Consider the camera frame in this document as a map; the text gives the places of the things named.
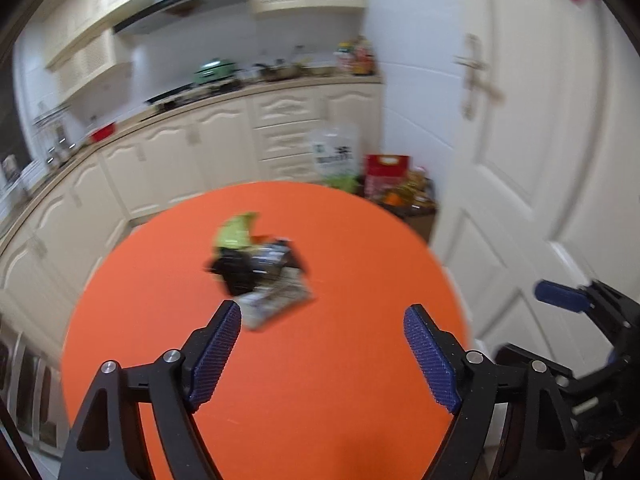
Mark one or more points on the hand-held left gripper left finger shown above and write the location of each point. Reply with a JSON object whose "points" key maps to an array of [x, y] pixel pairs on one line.
{"points": [[215, 355]]}

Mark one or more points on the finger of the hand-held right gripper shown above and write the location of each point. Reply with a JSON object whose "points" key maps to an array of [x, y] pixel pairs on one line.
{"points": [[560, 296], [515, 352]]}

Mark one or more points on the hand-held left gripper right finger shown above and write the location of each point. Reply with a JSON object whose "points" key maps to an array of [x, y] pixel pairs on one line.
{"points": [[430, 355]]}

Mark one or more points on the white printed snack packet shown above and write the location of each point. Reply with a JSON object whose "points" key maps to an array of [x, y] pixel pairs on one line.
{"points": [[275, 302]]}

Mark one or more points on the black crumpled wrapper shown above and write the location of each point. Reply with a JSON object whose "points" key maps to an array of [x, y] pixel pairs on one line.
{"points": [[232, 272]]}

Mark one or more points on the green snack packet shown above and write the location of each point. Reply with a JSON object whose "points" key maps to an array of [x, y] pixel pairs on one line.
{"points": [[235, 232]]}

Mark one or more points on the round table orange cloth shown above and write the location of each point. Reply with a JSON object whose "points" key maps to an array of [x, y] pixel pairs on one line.
{"points": [[325, 285]]}

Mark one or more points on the cardboard box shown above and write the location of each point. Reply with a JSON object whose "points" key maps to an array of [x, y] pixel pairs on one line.
{"points": [[417, 220]]}

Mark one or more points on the white door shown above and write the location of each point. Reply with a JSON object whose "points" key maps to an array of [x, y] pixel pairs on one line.
{"points": [[540, 160]]}

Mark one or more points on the cooking oil bottle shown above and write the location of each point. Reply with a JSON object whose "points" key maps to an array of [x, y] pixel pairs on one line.
{"points": [[412, 187]]}

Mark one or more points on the red rice bag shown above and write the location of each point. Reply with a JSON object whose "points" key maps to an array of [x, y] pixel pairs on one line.
{"points": [[387, 175]]}

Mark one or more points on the cream lower kitchen cabinets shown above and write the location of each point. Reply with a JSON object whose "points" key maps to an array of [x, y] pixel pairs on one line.
{"points": [[200, 150]]}

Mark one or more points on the white rice bag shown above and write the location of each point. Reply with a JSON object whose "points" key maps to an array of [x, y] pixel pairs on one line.
{"points": [[335, 155]]}

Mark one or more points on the red basin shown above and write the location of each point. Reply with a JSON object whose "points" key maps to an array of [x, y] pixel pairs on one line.
{"points": [[102, 133]]}

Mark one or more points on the black gas stove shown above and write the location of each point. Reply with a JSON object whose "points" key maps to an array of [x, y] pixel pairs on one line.
{"points": [[190, 95]]}

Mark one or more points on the green electric pot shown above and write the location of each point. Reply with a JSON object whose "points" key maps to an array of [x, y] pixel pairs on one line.
{"points": [[215, 72]]}

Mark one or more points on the steel wok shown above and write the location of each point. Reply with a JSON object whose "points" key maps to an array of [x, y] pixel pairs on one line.
{"points": [[277, 71]]}

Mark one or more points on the steel pan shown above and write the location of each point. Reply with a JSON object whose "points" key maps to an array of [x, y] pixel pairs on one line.
{"points": [[320, 71]]}

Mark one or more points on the group of condiment bottles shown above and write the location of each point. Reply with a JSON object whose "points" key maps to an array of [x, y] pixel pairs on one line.
{"points": [[356, 57]]}

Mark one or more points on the range hood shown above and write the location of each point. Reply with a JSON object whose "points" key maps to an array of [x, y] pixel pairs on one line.
{"points": [[180, 5]]}

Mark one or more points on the cream upper wall cabinets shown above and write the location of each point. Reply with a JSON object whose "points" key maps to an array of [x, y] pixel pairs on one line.
{"points": [[85, 5]]}

